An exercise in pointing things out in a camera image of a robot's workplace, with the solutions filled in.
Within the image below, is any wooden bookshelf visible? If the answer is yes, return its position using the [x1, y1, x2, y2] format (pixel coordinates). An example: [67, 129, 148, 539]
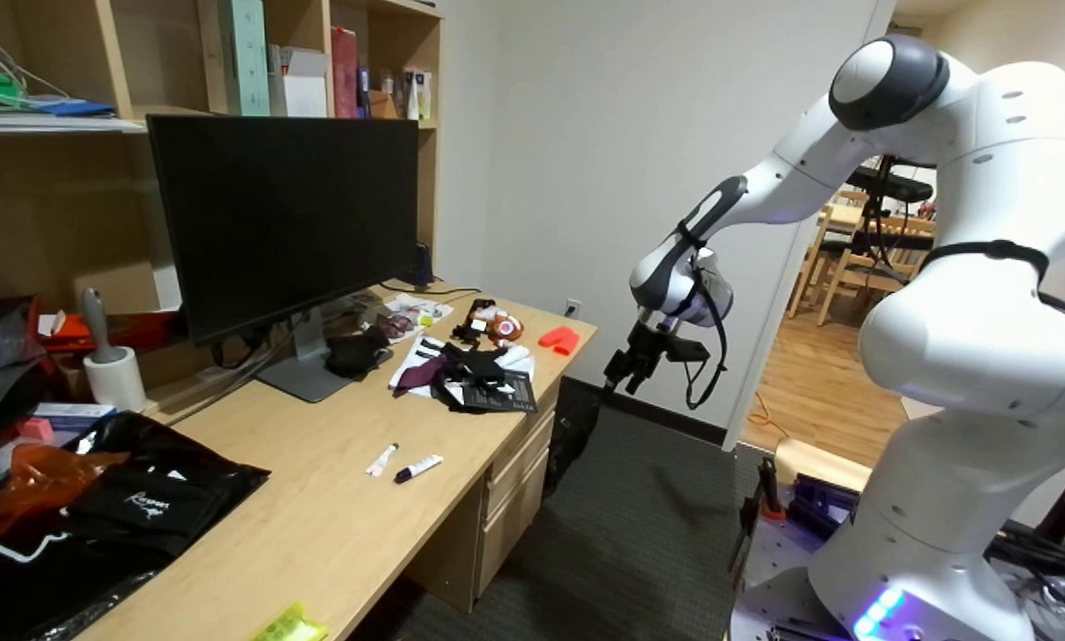
[0, 0, 449, 314]

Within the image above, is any orange plastic bag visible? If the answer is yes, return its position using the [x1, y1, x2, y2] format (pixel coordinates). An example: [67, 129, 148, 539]
[0, 441, 132, 546]

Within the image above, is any white box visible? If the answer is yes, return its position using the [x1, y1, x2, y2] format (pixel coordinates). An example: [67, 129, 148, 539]
[267, 43, 336, 121]

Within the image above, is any black camera on stand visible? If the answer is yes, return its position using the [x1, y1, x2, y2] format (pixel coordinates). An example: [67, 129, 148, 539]
[848, 155, 940, 260]

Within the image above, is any purple object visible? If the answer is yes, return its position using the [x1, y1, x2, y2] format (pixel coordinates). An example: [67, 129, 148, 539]
[779, 469, 861, 543]

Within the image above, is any wooden desk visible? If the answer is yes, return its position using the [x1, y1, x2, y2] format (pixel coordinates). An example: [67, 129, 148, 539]
[70, 277, 603, 641]

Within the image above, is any white paper roll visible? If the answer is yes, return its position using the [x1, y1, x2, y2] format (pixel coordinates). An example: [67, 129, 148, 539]
[77, 343, 152, 413]

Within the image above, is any red plastic object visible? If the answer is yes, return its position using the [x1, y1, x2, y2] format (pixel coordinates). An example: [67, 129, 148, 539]
[536, 326, 583, 361]

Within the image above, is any purple white leaflet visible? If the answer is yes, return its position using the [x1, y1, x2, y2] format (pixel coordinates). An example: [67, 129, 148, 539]
[386, 330, 452, 398]

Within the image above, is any robot base platform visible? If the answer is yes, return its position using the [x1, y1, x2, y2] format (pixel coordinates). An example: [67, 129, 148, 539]
[727, 467, 1065, 641]

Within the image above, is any black computer monitor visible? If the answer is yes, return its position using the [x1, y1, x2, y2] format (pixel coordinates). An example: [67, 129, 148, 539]
[147, 111, 425, 348]

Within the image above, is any grey monitor stand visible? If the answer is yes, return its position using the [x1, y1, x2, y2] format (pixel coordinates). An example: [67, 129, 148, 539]
[252, 309, 361, 407]

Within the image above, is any wooden drawer cabinet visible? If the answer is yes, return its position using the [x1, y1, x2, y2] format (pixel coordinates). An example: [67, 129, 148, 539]
[401, 393, 564, 620]

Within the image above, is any yellow green packet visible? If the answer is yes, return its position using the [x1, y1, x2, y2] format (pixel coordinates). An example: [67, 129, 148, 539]
[249, 600, 336, 641]

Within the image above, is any white marker pen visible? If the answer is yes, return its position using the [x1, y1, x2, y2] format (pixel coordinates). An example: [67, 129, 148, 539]
[392, 451, 449, 488]

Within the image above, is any small white marker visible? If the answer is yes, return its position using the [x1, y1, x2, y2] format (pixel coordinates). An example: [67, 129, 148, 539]
[363, 440, 406, 482]

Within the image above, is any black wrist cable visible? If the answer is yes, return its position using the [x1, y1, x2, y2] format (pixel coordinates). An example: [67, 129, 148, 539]
[677, 237, 737, 413]

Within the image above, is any cardboard box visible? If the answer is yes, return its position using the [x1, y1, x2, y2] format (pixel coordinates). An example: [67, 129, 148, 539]
[70, 258, 189, 322]

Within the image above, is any black pouch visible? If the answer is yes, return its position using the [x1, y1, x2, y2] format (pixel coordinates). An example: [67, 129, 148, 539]
[319, 326, 397, 384]

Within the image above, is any red book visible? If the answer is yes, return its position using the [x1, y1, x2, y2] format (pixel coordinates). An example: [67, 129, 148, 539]
[328, 20, 368, 121]

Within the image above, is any wooden block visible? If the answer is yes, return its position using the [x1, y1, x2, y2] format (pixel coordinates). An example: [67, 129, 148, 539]
[771, 435, 877, 500]

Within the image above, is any teal book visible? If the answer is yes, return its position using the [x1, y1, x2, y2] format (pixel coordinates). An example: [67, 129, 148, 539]
[216, 0, 274, 121]

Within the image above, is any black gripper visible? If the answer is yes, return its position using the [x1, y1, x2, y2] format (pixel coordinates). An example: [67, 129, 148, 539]
[603, 307, 692, 398]

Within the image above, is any wooden chair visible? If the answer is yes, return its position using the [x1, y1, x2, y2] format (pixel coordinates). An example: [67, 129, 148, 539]
[790, 188, 934, 330]

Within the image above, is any red white round item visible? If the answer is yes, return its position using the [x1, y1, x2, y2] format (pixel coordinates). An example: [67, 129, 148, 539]
[467, 299, 531, 348]

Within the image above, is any grey brush handle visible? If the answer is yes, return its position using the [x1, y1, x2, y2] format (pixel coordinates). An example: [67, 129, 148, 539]
[76, 283, 119, 362]

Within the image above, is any black plastic bag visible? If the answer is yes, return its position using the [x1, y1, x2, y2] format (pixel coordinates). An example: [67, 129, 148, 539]
[0, 411, 274, 641]

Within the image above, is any printed white paper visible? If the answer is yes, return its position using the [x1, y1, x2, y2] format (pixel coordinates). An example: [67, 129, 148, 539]
[376, 288, 457, 340]

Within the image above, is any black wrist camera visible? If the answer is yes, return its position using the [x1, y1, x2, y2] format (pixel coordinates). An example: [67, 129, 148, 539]
[661, 336, 716, 366]

